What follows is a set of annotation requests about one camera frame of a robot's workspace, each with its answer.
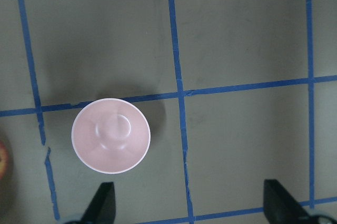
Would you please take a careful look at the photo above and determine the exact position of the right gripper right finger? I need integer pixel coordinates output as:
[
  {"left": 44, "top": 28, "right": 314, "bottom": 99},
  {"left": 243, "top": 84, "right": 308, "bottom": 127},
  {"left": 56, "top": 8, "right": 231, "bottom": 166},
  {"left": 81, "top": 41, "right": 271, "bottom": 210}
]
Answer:
[{"left": 263, "top": 179, "right": 310, "bottom": 224}]

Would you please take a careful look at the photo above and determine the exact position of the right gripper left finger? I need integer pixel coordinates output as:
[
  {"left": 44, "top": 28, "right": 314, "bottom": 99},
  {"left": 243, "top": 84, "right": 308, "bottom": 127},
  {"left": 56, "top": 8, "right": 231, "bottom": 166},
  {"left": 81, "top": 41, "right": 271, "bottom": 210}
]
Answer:
[{"left": 81, "top": 182, "right": 116, "bottom": 223}]

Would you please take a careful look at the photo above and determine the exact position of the pink bowl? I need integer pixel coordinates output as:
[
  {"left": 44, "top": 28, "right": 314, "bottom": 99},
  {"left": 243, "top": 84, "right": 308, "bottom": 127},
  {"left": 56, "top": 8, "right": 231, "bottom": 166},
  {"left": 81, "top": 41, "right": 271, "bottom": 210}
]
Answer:
[{"left": 71, "top": 98, "right": 151, "bottom": 174}]

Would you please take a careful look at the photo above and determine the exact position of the red apple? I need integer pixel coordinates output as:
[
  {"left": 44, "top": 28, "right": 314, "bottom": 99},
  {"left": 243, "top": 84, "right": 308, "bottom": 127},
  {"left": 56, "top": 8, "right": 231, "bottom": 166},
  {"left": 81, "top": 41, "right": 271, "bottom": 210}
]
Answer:
[{"left": 0, "top": 141, "right": 9, "bottom": 179}]

